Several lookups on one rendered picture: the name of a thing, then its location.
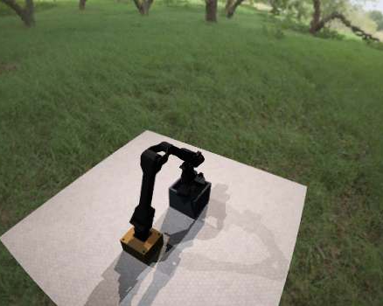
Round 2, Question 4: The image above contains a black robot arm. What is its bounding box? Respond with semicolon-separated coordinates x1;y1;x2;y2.
129;142;205;242

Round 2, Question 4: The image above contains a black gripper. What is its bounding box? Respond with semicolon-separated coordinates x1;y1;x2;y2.
177;170;198;198

